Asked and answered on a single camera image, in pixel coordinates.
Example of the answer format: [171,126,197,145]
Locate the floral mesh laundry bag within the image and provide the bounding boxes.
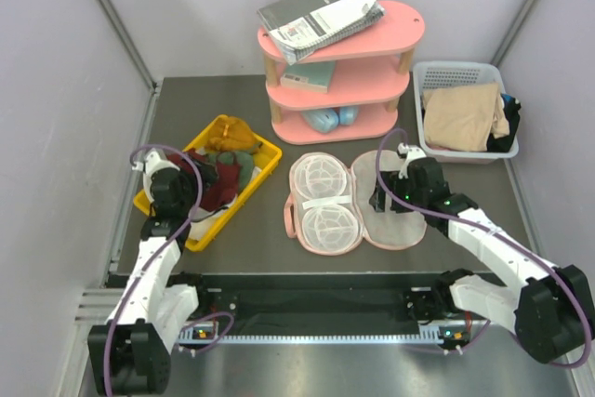
[284,151,427,256]

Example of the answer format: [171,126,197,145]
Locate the maroon red bra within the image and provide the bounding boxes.
[164,151,241,213]

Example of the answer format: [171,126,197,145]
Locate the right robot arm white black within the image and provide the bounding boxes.
[372,156,594,366]

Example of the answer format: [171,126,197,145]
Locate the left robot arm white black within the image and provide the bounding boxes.
[87,163,211,396]

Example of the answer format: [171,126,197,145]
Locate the yellow plastic tray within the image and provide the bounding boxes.
[133,114,283,252]

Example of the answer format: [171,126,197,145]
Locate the beige folded garment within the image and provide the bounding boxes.
[422,83,509,152]

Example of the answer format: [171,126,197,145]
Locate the green garment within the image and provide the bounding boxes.
[208,151,255,192]

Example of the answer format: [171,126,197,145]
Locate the orange mesh garment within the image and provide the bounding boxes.
[205,116,260,153]

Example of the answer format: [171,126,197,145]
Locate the light blue slippers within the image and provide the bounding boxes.
[301,106,359,134]

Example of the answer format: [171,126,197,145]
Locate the grey plastic basket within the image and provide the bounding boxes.
[411,60,519,165]

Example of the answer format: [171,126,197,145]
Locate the pink three-tier shelf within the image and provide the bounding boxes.
[257,0,425,145]

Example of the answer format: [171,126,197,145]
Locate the black garment in basket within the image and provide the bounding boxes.
[486,94,522,152]

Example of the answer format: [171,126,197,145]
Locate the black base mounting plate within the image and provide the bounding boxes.
[174,272,465,337]

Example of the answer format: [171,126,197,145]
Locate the teal book on shelf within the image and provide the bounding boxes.
[280,61,336,93]

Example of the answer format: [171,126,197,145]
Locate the grey spiral notebook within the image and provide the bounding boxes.
[258,0,385,64]

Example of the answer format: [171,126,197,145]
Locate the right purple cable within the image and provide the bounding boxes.
[375,127,595,368]

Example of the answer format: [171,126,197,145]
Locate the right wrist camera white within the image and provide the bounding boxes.
[397,143,427,179]

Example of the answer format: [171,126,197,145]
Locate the white bra black straps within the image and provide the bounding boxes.
[141,148,261,240]

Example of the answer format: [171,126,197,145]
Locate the grey cable duct rail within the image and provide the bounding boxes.
[178,324,470,347]

